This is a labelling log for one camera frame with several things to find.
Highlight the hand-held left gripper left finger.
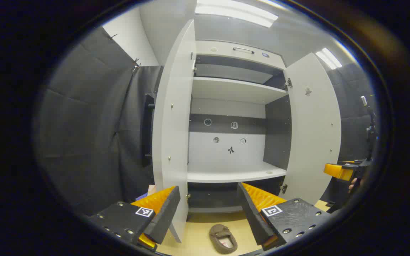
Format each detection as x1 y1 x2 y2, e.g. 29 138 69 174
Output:
89 186 181 251

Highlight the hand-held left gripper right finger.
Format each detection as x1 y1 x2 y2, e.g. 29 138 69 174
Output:
237 182 332 251

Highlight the brown fuzzy shoe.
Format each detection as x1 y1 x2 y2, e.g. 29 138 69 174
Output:
209 224 238 255

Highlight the white shoe cabinet door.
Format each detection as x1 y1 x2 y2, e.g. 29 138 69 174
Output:
280 53 342 206
152 20 197 243

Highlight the white shoe cabinet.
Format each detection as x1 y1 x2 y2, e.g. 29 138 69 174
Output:
187 39 293 214

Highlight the black equipment stand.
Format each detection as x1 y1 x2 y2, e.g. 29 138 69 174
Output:
360 95 378 162

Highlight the ceiling light panel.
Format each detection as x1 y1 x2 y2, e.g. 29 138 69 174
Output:
315 48 343 70
195 0 279 28

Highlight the black door handle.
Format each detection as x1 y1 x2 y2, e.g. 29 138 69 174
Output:
142 93 156 167

